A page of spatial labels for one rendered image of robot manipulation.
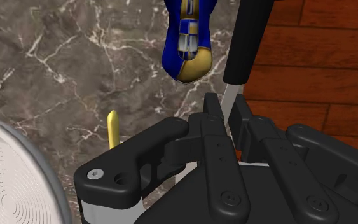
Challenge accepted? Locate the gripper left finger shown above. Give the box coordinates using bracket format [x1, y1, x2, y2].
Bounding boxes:
[74, 92, 251, 224]

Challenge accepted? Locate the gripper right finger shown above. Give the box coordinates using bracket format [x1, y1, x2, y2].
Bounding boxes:
[227, 94, 358, 224]

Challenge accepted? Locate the black handled knife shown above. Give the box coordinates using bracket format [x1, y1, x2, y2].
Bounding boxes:
[220, 0, 275, 125]

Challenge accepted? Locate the yellow rounded stick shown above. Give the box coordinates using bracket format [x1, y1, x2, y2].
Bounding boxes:
[106, 109, 121, 150]

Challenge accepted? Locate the blue and gold toy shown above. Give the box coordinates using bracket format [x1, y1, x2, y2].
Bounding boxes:
[161, 0, 219, 84]

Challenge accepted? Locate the white plate with grey rim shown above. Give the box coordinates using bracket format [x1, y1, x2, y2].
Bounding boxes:
[0, 115, 72, 224]

